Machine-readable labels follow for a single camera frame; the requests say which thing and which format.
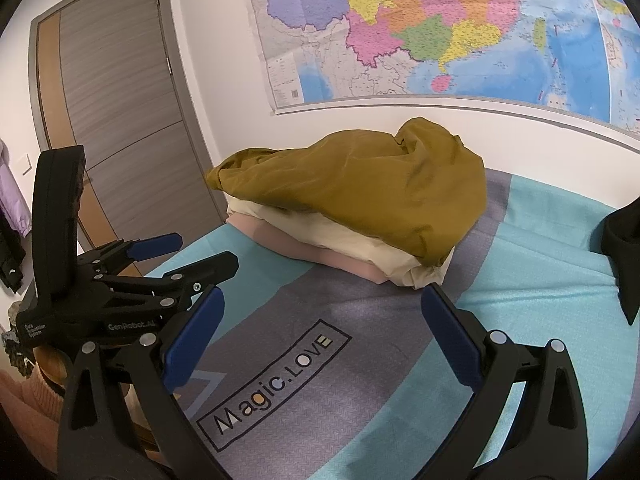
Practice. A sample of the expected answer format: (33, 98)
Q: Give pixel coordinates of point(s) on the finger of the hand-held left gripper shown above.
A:
(210, 266)
(155, 246)

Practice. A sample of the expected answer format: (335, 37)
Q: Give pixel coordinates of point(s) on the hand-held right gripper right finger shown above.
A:
(450, 340)

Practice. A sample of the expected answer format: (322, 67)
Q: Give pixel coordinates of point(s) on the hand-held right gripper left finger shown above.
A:
(195, 340)

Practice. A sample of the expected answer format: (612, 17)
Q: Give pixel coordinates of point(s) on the olive green jacket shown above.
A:
(360, 190)

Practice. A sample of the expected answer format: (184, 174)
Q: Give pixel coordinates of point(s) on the person's left hand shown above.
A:
(50, 367)

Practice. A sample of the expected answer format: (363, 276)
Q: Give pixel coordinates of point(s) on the black hanging garment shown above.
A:
(10, 260)

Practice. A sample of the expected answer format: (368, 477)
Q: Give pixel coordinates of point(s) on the teal grey patterned bed sheet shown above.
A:
(380, 350)

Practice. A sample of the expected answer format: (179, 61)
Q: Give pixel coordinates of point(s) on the pink folded cloth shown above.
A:
(280, 245)

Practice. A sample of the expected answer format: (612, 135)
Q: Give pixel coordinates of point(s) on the purple hanging jacket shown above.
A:
(12, 195)

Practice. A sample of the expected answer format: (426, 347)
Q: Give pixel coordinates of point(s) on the cream folded cloth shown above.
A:
(320, 240)

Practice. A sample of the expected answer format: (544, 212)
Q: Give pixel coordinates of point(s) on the grey wooden door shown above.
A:
(120, 110)

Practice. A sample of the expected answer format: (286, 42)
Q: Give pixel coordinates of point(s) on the colourful wall map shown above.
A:
(450, 25)

